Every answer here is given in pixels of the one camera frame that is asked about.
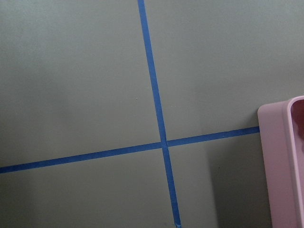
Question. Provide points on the pink plastic bin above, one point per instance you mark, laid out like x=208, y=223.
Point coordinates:
x=281, y=127

